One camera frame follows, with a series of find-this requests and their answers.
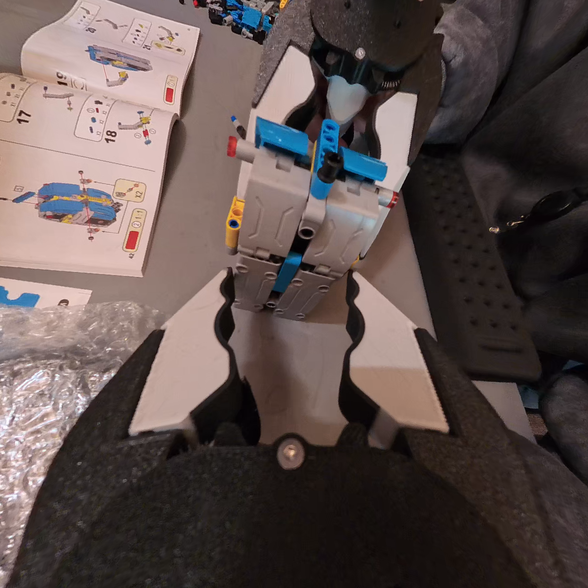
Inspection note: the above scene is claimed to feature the black zipper pull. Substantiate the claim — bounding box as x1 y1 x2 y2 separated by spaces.
489 190 582 235

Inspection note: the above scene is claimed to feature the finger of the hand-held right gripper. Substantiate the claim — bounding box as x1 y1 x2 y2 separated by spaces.
367 92 418 197
251 43 319 124

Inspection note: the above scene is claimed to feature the crumpled clear plastic bag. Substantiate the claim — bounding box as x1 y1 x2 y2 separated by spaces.
0 301 171 575

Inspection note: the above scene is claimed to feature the blue toy brick vehicle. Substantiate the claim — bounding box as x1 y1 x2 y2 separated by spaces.
225 116 400 322

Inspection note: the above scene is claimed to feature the pile of loose toy bricks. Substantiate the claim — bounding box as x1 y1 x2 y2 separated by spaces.
179 0 295 44

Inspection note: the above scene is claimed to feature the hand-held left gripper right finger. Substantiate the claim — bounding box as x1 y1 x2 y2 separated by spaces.
339 270 451 450

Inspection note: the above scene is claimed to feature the white instruction booklet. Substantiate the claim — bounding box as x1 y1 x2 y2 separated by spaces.
0 0 201 277

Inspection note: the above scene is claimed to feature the person's grey sweatshirt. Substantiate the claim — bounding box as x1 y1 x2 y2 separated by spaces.
459 0 588 588

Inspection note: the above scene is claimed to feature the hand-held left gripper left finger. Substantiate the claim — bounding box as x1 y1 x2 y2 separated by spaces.
128 268 260 445

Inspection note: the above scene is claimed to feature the black dimpled pad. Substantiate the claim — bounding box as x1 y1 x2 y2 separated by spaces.
400 152 543 382

